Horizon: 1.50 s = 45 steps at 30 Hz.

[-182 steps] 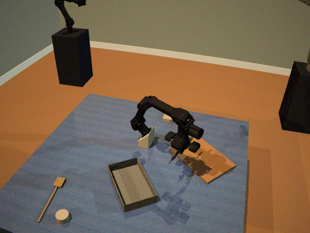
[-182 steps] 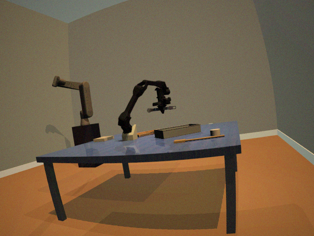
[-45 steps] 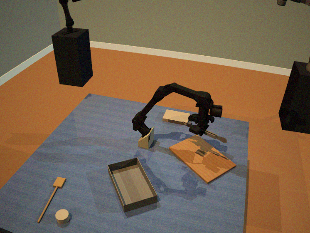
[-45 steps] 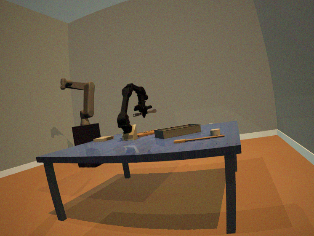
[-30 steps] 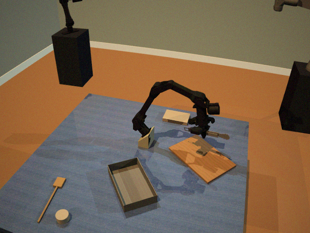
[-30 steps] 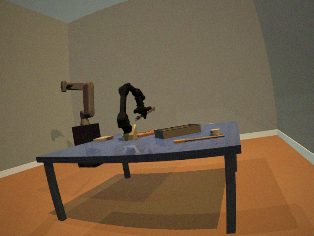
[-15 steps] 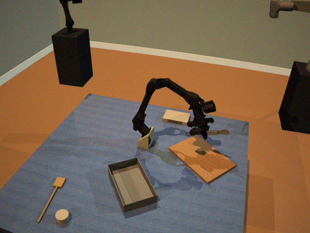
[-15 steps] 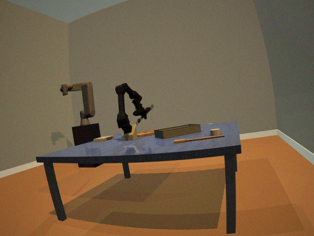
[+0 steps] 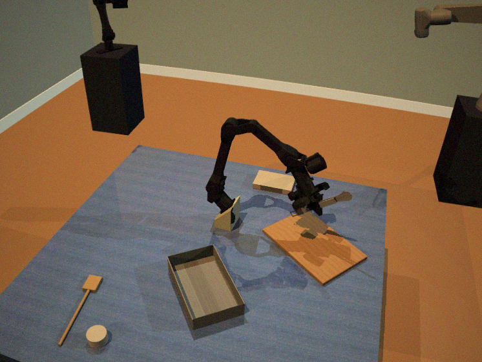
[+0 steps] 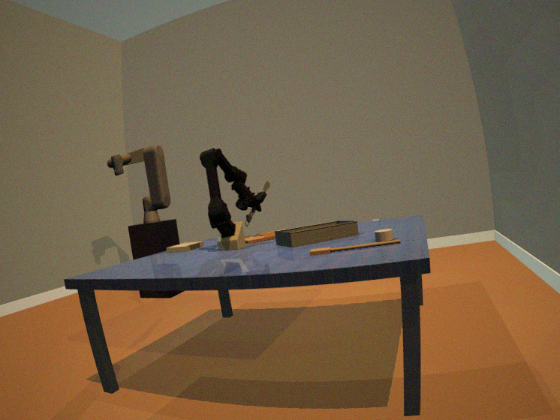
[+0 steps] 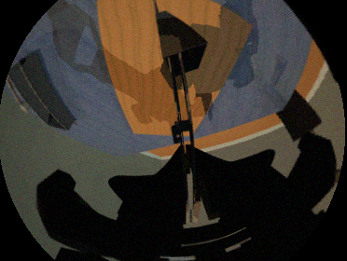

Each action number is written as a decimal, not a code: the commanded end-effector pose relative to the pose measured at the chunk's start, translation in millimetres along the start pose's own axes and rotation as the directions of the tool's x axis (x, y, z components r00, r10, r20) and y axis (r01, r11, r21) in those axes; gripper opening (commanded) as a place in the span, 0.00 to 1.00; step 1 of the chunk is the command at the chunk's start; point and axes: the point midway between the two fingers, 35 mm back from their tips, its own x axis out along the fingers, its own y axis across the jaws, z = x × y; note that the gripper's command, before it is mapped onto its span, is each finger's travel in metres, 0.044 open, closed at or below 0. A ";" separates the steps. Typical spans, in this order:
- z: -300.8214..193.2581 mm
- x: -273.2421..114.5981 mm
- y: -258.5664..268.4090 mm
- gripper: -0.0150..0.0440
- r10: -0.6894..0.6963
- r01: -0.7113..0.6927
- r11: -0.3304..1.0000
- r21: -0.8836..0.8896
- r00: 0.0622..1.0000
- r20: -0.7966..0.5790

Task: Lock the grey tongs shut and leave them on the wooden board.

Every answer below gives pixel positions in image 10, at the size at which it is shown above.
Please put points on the tan short cylinder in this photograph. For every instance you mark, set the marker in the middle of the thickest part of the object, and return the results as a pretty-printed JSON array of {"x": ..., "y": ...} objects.
[{"x": 384, "y": 235}]

